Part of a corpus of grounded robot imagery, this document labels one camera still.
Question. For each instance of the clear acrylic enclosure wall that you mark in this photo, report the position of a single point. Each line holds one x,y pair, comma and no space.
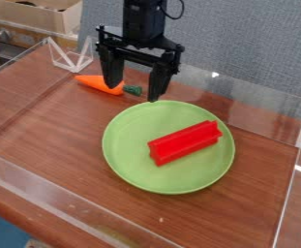
105,171

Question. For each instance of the red plastic block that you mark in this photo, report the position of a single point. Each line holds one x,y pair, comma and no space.
185,142

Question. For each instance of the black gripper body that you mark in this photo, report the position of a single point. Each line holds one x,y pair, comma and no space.
145,52

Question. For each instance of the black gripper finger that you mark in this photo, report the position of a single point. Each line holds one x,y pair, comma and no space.
113,65
161,76

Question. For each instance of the green round plate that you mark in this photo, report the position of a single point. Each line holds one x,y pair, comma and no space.
150,121

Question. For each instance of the cardboard box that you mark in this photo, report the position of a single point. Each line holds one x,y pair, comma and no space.
53,15

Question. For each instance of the clear acrylic corner bracket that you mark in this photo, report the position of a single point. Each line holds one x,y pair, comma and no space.
70,60

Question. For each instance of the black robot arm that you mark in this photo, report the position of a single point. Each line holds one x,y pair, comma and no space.
145,20

